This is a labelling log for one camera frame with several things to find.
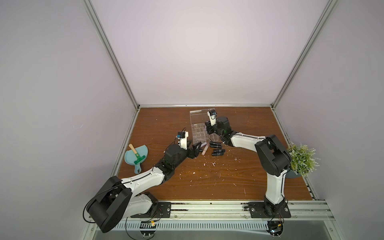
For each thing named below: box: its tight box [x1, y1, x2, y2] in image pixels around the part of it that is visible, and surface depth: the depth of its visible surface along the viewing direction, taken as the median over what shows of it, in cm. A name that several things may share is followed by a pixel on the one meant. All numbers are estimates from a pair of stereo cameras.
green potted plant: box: [285, 142, 321, 179], surface depth 74 cm
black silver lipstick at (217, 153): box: [211, 152, 225, 156], surface depth 94 cm
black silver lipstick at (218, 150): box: [212, 149, 226, 153], surface depth 94 cm
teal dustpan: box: [124, 144, 148, 174], surface depth 95 cm
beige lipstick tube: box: [201, 143, 210, 156], surface depth 96 cm
